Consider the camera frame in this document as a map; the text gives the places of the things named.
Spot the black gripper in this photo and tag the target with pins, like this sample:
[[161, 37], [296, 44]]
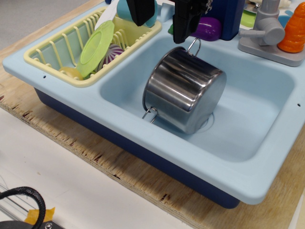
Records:
[[185, 19]]

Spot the stainless steel pot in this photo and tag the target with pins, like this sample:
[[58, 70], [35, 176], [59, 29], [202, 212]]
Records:
[[183, 90]]

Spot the light blue toy sink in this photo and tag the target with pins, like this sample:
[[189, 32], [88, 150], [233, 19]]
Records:
[[233, 158]]

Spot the teal plastic cup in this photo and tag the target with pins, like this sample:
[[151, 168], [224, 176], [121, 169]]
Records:
[[124, 13]]

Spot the purple toy eggplant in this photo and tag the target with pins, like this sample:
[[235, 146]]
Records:
[[208, 29]]

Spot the white plastic utensil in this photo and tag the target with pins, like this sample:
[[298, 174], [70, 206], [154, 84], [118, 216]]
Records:
[[108, 14]]

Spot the purple white striped ball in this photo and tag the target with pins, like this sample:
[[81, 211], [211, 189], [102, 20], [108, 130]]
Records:
[[113, 51]]

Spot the dark blue box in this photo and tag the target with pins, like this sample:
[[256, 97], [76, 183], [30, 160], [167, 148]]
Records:
[[228, 13]]

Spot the green plastic plate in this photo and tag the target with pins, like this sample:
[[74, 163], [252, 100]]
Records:
[[95, 48]]

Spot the pale yellow dish rack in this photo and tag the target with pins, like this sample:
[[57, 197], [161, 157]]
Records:
[[63, 49]]

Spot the grey toy faucet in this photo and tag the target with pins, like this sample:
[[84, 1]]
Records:
[[267, 32]]

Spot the orange toy carrot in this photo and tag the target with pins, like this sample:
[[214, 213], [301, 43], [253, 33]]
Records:
[[294, 40]]

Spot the plywood board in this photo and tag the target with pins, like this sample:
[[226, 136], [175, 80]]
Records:
[[93, 184]]

